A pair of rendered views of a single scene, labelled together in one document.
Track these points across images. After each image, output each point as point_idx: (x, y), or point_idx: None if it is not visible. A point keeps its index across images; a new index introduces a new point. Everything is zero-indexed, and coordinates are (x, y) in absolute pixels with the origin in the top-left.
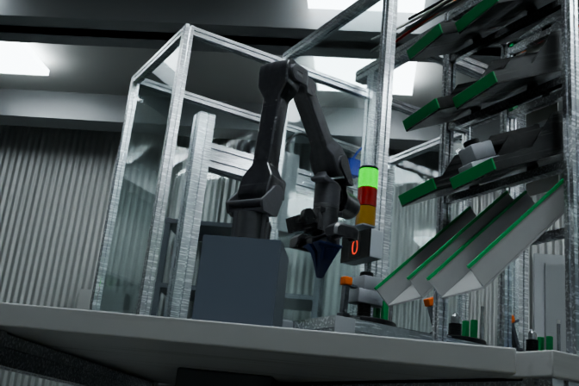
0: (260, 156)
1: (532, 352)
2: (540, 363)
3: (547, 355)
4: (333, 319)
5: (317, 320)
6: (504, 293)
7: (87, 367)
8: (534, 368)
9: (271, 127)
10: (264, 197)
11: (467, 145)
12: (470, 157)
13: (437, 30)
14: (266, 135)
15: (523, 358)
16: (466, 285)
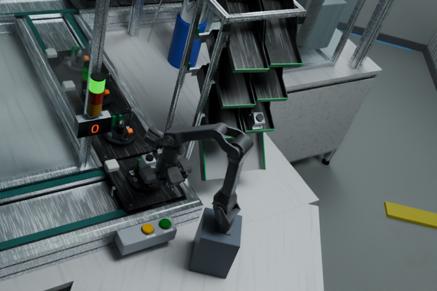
0: (233, 191)
1: (314, 201)
2: (315, 202)
3: (317, 201)
4: (201, 206)
5: (189, 210)
6: (173, 118)
7: None
8: (313, 204)
9: (238, 176)
10: (240, 208)
11: (261, 121)
12: (260, 125)
13: (265, 70)
14: (237, 181)
15: (311, 203)
16: (245, 165)
